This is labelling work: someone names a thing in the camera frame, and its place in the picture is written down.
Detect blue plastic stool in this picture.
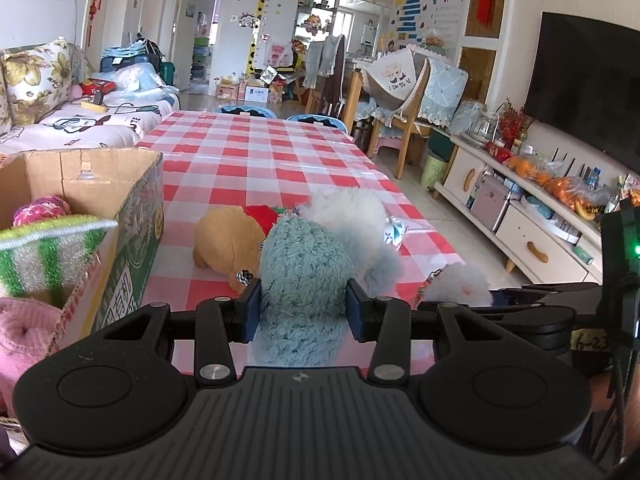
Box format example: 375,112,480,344
286,114,351,136
215,104,275,120

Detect silver case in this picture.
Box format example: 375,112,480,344
470,172,511,233

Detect green storage drawers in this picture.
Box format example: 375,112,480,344
192,35,213,81

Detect pink plastic stool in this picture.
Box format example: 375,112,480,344
372,135,406,158

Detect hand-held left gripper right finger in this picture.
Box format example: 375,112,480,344
346,277,506,386

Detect small red Chinese knot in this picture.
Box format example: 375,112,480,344
87,0,106,48

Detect chair draped with clothes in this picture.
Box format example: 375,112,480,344
300,32,351,116

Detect green scouring sponge cloth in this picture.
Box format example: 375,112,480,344
0,214,118,298

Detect green waste bin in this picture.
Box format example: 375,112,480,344
420,152,448,191

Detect white grey fluffy plush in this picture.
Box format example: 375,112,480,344
295,187,405,296

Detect giraffe height chart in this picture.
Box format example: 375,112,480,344
247,0,281,78

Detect floral sofa cushion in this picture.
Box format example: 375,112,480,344
0,37,86,128

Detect wooden dining table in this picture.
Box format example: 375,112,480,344
342,57,381,151

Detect magenta knitted ball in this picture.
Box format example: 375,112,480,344
12,195,71,226

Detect glass kettle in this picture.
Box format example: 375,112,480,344
470,107,501,143

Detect pink knitted cushion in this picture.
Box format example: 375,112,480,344
0,297,63,413

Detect red box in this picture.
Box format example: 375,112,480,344
80,79,117,97

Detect dark suitcases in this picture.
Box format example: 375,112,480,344
100,35,176,86

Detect wooden chair with lace cover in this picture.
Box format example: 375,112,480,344
395,57,471,178

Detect teal fuzzy plush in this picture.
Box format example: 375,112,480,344
252,215,357,368

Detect white door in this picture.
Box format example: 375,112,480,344
172,0,196,91

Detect sofa with cartoon cover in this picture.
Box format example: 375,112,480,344
0,37,181,161

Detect bag of oranges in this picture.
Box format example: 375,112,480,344
545,175,613,221
505,155,556,188

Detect red berry decoration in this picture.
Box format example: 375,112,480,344
497,100,533,148

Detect green printed cardboard box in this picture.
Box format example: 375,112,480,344
0,149,166,356

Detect tan bear plush red hat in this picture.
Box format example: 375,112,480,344
192,204,281,293

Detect cream printed cover cloth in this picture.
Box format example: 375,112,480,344
360,45,431,111

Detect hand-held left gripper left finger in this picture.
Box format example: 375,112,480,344
97,277,263,386

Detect red checked tablecloth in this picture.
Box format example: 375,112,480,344
134,110,466,376

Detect light blue plastic bag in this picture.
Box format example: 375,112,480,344
114,62,181,96

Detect cream television cabinet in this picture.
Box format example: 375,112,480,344
434,132,608,286

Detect small white fluffy plush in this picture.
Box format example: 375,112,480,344
417,262,495,308

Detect black television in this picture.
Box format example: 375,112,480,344
522,11,640,161

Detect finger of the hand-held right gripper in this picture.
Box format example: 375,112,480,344
487,282,606,307

